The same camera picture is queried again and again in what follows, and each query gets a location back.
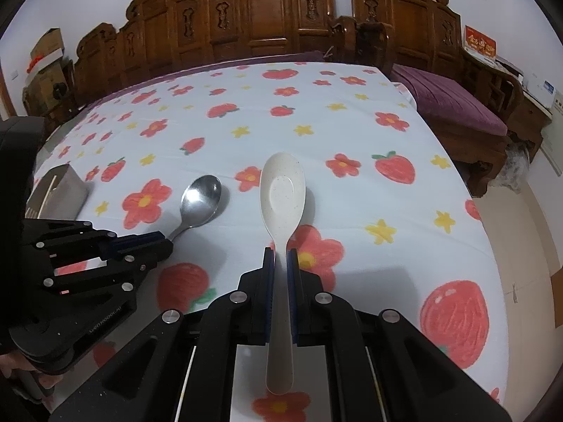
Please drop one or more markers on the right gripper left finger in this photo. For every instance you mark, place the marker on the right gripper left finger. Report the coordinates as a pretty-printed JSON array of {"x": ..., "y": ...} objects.
[{"x": 241, "y": 317}]

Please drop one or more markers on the person's left hand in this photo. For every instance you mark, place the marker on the person's left hand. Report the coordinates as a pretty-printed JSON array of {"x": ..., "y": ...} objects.
[{"x": 23, "y": 379}]

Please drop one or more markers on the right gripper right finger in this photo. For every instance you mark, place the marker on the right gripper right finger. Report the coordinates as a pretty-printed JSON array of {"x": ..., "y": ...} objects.
[{"x": 323, "y": 319}]

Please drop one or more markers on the stainless steel utensil tray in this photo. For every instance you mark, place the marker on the stainless steel utensil tray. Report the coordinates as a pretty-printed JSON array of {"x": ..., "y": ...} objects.
[{"x": 60, "y": 194}]

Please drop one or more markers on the carved wooden bench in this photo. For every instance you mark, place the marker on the carved wooden bench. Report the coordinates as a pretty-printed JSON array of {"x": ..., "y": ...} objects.
[{"x": 165, "y": 36}]

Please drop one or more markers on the red gift box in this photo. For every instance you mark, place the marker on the red gift box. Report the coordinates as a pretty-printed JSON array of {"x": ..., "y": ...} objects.
[{"x": 480, "y": 43}]

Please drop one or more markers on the stacked cardboard boxes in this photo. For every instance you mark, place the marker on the stacked cardboard boxes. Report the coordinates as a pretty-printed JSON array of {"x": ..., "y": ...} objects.
[{"x": 48, "y": 81}]

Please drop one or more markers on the large stainless steel spoon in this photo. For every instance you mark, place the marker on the large stainless steel spoon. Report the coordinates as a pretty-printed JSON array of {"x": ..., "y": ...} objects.
[{"x": 199, "y": 204}]

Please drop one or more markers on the floral strawberry tablecloth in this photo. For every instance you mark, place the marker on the floral strawberry tablecloth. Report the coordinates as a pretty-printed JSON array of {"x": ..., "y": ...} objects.
[{"x": 387, "y": 224}]

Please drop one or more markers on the carved wooden armchair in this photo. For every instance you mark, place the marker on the carved wooden armchair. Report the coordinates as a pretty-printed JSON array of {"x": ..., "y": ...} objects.
[{"x": 422, "y": 34}]

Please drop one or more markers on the white plastic soup spoon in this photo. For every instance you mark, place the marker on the white plastic soup spoon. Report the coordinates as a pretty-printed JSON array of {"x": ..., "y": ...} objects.
[{"x": 282, "y": 201}]

